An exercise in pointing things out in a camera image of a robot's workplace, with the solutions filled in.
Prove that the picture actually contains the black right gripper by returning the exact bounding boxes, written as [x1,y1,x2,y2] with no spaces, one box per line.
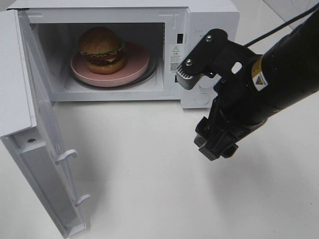
[194,57,272,161]

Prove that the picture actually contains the round white door button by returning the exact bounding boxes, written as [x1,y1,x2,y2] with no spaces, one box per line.
[194,93,210,105]

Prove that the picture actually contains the pink round plate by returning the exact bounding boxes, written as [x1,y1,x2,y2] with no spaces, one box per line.
[70,42,150,87]

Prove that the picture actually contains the burger with lettuce and tomato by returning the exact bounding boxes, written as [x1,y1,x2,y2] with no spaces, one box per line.
[78,27,127,74]

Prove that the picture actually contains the white microwave door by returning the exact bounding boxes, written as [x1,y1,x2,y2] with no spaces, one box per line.
[0,9,89,238]

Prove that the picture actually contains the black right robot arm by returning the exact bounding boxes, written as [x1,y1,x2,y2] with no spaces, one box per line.
[186,12,319,160]

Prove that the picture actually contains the glass microwave turntable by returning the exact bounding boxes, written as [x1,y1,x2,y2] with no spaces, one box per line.
[72,58,158,90]

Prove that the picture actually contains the white microwave oven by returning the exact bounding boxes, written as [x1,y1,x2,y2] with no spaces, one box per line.
[8,0,240,109]

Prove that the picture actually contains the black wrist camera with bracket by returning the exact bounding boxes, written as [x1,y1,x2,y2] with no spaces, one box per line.
[176,28,258,91]

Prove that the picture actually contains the black camera cable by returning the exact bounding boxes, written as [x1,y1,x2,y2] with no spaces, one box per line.
[243,2,319,48]

